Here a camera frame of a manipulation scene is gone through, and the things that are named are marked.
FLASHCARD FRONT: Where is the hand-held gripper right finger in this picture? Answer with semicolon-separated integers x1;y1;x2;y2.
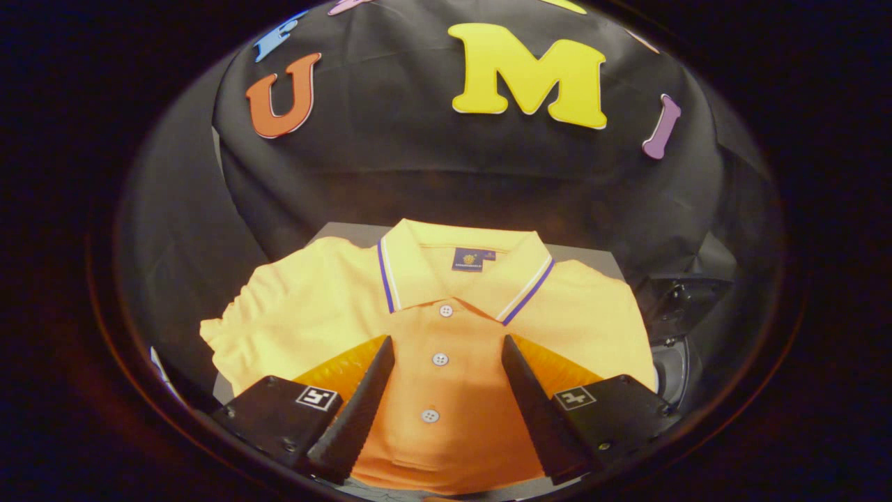
500;335;682;487

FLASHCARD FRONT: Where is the grey cabinet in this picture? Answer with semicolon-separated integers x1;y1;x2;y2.
150;222;628;502

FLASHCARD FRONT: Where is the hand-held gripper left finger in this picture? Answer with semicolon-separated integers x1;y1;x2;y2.
211;336;396;485

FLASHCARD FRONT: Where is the dark washing machine lid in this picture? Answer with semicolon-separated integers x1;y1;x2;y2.
638;272;736;337

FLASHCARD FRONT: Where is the orange polo shirt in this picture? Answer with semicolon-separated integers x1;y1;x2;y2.
200;218;657;497

